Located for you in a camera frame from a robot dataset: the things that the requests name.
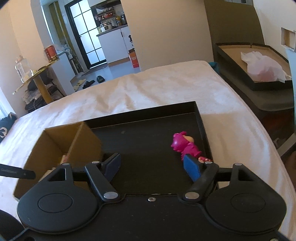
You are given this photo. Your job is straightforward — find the Minnie mouse red figurine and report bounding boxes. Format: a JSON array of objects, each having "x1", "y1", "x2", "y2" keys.
[{"x1": 198, "y1": 157, "x2": 213, "y2": 163}]

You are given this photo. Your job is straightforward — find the brown cardboard box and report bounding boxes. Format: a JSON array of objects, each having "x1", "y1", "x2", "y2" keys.
[{"x1": 14, "y1": 121, "x2": 103, "y2": 199}]

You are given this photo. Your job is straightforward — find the white power adapter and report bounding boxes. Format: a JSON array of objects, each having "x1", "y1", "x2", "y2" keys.
[{"x1": 43, "y1": 169, "x2": 56, "y2": 179}]

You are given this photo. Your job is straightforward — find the magenta figurine toy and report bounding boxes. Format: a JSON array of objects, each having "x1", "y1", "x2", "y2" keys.
[{"x1": 171, "y1": 131, "x2": 202, "y2": 161}]

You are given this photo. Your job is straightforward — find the black shallow tray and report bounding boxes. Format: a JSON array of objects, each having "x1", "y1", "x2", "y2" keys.
[{"x1": 86, "y1": 101, "x2": 212, "y2": 195}]

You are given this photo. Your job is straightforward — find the round gold side table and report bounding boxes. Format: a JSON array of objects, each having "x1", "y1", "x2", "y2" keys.
[{"x1": 12, "y1": 59, "x2": 60, "y2": 104}]

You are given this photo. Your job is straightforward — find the black slippers on floor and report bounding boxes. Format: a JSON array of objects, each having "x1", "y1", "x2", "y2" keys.
[{"x1": 82, "y1": 75, "x2": 105, "y2": 89}]

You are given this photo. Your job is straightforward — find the clear glass jar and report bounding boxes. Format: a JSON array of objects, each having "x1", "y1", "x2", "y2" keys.
[{"x1": 15, "y1": 55, "x2": 34, "y2": 83}]

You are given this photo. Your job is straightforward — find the white plastic bag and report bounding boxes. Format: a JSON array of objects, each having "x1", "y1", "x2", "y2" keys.
[{"x1": 241, "y1": 51, "x2": 292, "y2": 83}]

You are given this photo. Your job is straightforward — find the orange box on floor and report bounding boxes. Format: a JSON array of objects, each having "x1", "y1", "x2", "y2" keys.
[{"x1": 128, "y1": 48, "x2": 139, "y2": 68}]

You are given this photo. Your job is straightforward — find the cardboard lined black tray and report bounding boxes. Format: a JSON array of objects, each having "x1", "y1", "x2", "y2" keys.
[{"x1": 215, "y1": 43, "x2": 292, "y2": 91}]

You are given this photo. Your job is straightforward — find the red tin can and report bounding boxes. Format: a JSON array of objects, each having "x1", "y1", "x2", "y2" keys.
[{"x1": 44, "y1": 45, "x2": 59, "y2": 63}]

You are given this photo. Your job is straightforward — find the white kitchen cabinet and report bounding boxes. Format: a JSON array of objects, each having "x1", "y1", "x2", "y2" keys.
[{"x1": 97, "y1": 25, "x2": 132, "y2": 64}]

